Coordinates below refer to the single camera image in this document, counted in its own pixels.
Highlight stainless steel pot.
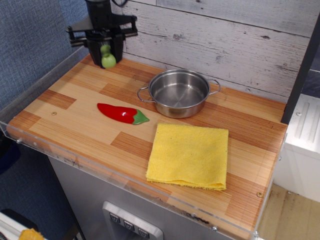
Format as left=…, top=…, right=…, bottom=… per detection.
left=137, top=69, right=222, bottom=119

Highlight brass screw right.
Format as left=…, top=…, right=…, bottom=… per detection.
left=256, top=192, right=264, bottom=198

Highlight dark grey right post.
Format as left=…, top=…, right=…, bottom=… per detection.
left=280, top=15, right=320, bottom=125

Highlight yellow and black object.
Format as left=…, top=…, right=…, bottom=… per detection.
left=18, top=228, right=45, bottom=240

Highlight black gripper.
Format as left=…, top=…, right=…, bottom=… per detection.
left=66, top=0, right=138, bottom=67

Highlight white ribbed appliance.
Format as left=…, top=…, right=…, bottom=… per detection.
left=273, top=94, right=320, bottom=202

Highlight red chili pepper toy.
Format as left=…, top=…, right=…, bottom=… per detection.
left=97, top=103, right=150, bottom=125

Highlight clear acrylic guard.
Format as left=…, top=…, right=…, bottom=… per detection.
left=0, top=40, right=287, bottom=239

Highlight green spatula with grey blade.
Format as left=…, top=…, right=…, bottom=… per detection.
left=100, top=44, right=117, bottom=69

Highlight yellow folded cloth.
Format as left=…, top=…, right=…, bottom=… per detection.
left=146, top=123, right=229, bottom=191

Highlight grey cabinet with control panel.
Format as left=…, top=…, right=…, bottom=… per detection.
left=49, top=157, right=231, bottom=240

